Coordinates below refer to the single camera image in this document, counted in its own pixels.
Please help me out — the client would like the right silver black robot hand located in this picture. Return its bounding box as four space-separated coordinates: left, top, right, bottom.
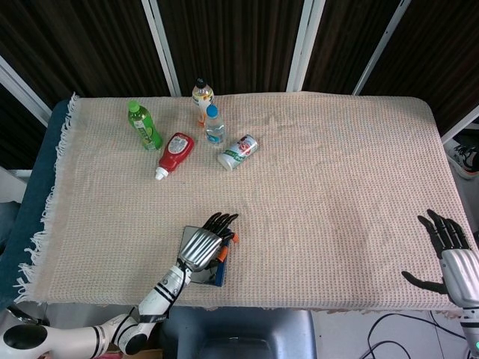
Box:
401 208 479 308

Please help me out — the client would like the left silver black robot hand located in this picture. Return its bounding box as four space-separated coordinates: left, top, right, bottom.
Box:
176 212 240 273

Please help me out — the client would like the blue glasses case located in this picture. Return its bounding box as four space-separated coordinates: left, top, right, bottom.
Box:
180 225 230 288

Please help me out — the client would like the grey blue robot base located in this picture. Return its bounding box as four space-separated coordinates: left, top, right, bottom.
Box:
159 306 318 359

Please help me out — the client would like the red ketchup squeeze bottle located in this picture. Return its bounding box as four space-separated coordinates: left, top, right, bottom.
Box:
155 132 196 182

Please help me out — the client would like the white green printed can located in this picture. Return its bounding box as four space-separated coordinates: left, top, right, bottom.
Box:
217 134 259 172

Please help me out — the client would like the white black sneaker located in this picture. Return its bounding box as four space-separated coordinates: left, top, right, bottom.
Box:
447 144 479 181

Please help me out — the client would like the beige waffle weave cloth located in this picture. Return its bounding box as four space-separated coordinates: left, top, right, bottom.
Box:
13 91 467 313

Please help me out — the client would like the clear water bottle blue cap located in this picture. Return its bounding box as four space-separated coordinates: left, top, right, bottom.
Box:
204 105 228 147

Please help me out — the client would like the green tea bottle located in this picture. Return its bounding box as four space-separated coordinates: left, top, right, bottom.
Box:
126 99 164 153

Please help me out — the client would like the orange drink bottle black cap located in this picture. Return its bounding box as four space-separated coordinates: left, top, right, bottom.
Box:
191 78 216 127

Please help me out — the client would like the dark blue table cover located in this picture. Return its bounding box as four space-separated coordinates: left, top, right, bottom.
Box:
0 99 72 311

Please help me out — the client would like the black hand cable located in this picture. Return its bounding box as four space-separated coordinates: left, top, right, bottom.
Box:
164 261 189 319

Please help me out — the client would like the black floor cable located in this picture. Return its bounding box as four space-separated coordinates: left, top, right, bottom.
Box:
366 310 465 359

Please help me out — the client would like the white screen frame post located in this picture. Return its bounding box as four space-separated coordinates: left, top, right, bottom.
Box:
287 0 327 93
353 0 413 96
440 107 479 146
0 55 52 125
141 0 183 97

